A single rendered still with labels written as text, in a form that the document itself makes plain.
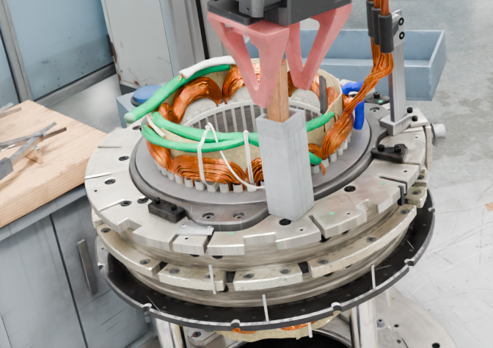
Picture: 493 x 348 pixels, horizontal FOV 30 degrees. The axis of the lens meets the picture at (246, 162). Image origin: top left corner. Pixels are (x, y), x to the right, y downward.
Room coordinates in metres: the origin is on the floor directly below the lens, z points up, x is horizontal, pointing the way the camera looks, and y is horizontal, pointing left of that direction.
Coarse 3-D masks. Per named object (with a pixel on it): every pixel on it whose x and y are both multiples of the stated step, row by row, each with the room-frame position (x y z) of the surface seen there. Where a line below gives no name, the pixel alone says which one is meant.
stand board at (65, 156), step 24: (0, 120) 0.97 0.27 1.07; (24, 120) 0.96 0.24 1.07; (48, 120) 0.95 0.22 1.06; (72, 120) 0.94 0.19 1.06; (48, 144) 0.89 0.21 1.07; (72, 144) 0.88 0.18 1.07; (96, 144) 0.88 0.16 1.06; (24, 168) 0.84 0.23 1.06; (48, 168) 0.84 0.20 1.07; (72, 168) 0.83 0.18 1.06; (0, 192) 0.80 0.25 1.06; (24, 192) 0.80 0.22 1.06; (48, 192) 0.81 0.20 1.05; (0, 216) 0.77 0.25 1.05
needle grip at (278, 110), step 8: (280, 72) 0.64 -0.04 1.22; (280, 80) 0.64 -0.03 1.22; (280, 88) 0.64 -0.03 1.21; (272, 96) 0.64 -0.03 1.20; (280, 96) 0.64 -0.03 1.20; (272, 104) 0.64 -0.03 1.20; (280, 104) 0.64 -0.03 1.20; (272, 112) 0.64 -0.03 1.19; (280, 112) 0.64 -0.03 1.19; (288, 112) 0.64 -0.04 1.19; (280, 120) 0.64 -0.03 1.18
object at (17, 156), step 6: (36, 138) 0.86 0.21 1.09; (24, 144) 0.85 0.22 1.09; (30, 144) 0.85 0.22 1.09; (36, 144) 0.86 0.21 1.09; (18, 150) 0.84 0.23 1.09; (24, 150) 0.84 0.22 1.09; (30, 150) 0.84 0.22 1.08; (12, 156) 0.83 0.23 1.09; (18, 156) 0.83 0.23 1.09; (12, 162) 0.82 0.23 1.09
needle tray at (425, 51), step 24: (336, 48) 1.10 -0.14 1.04; (360, 48) 1.08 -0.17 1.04; (408, 48) 1.06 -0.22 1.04; (432, 48) 1.05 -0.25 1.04; (336, 72) 0.99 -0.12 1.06; (360, 72) 0.98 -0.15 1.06; (408, 72) 0.95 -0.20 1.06; (432, 72) 0.95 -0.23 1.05; (408, 96) 0.96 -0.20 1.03; (432, 96) 0.95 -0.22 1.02
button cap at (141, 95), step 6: (150, 84) 1.06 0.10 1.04; (156, 84) 1.06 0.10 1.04; (138, 90) 1.04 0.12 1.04; (144, 90) 1.04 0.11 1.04; (150, 90) 1.04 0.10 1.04; (138, 96) 1.03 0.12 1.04; (144, 96) 1.03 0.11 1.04; (150, 96) 1.02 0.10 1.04; (138, 102) 1.03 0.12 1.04; (144, 102) 1.02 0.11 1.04
